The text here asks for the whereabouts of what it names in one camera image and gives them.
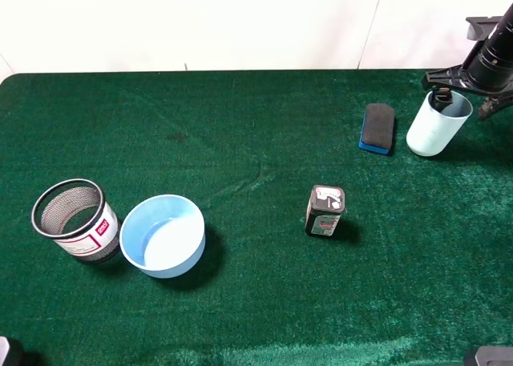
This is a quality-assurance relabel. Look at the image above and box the blue whiteboard eraser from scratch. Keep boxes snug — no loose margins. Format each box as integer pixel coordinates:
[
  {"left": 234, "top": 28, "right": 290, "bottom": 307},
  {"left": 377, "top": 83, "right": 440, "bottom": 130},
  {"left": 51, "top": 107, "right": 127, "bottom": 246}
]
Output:
[{"left": 358, "top": 103, "right": 395, "bottom": 155}]

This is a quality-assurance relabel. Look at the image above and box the blue round bowl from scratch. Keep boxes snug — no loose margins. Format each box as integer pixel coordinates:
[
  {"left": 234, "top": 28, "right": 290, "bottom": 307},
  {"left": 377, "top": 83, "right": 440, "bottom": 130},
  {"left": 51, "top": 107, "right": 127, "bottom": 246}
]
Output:
[{"left": 119, "top": 195, "right": 205, "bottom": 279}]

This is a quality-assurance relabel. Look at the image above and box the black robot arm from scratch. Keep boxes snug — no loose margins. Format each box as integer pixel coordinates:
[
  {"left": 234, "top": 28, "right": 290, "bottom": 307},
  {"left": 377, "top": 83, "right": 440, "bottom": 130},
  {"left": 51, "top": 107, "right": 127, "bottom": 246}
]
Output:
[{"left": 422, "top": 8, "right": 512, "bottom": 120}]

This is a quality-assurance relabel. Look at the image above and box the black mesh pen holder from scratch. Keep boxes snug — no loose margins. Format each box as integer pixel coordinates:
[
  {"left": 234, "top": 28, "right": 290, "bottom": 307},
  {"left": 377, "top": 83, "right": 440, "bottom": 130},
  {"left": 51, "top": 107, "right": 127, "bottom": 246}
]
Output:
[{"left": 31, "top": 178, "right": 120, "bottom": 264}]

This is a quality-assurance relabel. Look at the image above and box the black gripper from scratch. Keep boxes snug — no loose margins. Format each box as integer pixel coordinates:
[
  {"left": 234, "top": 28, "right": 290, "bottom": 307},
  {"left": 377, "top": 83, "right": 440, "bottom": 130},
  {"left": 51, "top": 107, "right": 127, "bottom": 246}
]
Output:
[{"left": 423, "top": 15, "right": 513, "bottom": 120}]

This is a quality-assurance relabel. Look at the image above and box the green felt table cloth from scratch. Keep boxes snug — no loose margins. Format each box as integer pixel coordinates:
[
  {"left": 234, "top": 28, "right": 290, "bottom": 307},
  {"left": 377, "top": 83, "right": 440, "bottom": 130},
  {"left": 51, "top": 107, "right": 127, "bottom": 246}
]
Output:
[{"left": 1, "top": 70, "right": 512, "bottom": 365}]

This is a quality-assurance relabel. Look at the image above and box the light blue plastic cup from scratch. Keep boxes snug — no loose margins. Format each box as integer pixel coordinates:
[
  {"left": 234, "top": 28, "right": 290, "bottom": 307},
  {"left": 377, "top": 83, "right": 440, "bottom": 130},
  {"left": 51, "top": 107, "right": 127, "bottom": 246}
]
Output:
[{"left": 406, "top": 91, "right": 473, "bottom": 157}]

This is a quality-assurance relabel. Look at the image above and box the black rectangular tin box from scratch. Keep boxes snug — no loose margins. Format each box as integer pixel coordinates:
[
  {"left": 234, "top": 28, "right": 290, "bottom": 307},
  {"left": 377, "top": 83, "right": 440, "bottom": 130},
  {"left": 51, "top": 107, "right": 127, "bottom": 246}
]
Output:
[{"left": 305, "top": 185, "right": 346, "bottom": 237}]

